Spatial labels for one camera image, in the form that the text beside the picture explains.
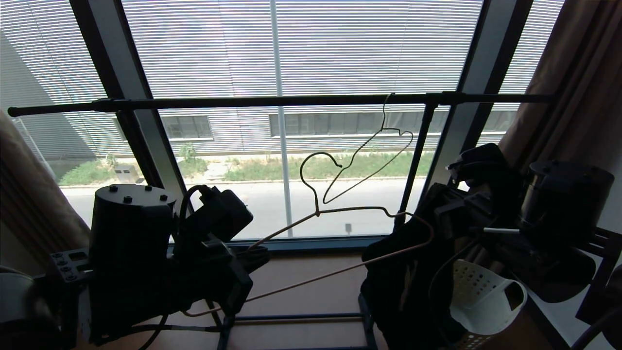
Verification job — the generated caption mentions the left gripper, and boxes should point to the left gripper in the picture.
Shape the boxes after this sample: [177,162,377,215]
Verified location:
[170,237,253,316]

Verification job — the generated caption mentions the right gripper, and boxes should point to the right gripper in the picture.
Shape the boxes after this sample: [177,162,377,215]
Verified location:
[434,187,521,230]

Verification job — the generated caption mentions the black garment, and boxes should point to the black garment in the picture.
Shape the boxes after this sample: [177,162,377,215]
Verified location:
[361,181,460,350]

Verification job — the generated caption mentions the pink clothes hanger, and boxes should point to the pink clothes hanger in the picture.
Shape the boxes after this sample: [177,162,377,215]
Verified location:
[182,152,434,317]
[322,93,414,205]

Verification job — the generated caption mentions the white laundry basket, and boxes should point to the white laundry basket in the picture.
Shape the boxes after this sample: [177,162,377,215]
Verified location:
[449,259,528,350]

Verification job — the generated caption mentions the black clothes rack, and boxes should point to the black clothes rack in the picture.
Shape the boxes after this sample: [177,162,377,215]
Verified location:
[7,91,554,350]

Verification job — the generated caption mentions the brown curtain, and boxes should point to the brown curtain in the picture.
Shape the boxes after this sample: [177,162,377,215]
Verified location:
[0,109,93,273]
[496,0,622,229]

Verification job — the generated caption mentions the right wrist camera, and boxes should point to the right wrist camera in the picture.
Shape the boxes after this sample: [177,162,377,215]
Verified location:
[446,143,511,190]

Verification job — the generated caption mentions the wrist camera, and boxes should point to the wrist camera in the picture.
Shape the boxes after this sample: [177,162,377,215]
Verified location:
[182,187,254,244]
[446,143,511,190]

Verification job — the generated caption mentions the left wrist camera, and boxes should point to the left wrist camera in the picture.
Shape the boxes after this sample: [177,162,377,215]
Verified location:
[182,187,254,244]

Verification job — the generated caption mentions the black cable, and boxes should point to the black cable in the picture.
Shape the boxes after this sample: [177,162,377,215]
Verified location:
[571,306,622,350]
[176,184,214,233]

